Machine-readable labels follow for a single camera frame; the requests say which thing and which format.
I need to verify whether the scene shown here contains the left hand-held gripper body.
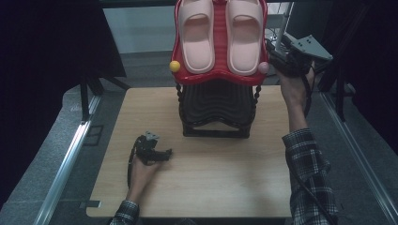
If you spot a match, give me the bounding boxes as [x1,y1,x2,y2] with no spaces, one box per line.
[134,130,161,166]

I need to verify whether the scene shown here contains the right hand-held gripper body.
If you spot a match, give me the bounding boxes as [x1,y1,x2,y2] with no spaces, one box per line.
[275,32,333,79]

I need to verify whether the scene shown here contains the pink rubber slipper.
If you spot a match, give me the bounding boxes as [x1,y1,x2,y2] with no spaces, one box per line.
[225,0,265,77]
[177,0,216,75]

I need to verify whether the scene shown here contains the red and black shoe rack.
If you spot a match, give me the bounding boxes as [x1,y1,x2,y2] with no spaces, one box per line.
[170,0,270,140]

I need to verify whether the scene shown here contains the person's left hand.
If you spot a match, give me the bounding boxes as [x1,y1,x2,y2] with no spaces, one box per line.
[127,155,162,196]

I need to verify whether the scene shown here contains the person's right hand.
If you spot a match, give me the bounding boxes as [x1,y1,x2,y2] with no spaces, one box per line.
[276,60,315,109]

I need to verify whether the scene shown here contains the white metal desk leg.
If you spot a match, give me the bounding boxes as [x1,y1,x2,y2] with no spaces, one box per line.
[269,2,295,53]

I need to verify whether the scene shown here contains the black metal stand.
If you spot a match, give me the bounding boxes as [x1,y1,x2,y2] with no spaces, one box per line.
[304,60,356,124]

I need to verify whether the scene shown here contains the black curtain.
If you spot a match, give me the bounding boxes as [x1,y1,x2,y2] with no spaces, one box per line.
[0,0,127,209]
[325,0,398,154]

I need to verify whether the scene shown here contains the black tripod stand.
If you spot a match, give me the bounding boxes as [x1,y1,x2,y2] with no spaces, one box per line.
[79,74,131,122]

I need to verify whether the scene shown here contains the black floor cables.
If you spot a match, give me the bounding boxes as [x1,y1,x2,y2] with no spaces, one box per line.
[264,27,284,45]

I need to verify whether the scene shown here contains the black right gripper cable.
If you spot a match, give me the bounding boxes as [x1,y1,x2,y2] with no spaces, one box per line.
[298,69,337,225]

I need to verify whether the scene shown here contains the black table bracket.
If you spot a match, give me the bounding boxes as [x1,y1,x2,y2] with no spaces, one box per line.
[79,200,102,209]

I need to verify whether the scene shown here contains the aluminium floor rail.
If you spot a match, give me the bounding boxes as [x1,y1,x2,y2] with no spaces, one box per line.
[32,94,102,225]
[319,91,398,225]

